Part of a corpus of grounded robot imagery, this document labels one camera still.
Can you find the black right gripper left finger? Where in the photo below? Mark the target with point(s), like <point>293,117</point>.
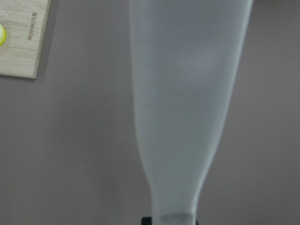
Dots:
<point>146,221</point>

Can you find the beige brush with black bristles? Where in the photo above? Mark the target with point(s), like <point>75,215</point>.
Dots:
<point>185,56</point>

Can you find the bamboo cutting board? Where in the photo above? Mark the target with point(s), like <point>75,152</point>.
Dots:
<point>24,22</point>

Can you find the yellow lemon slice toy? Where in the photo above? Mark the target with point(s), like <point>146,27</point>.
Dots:
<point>3,35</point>

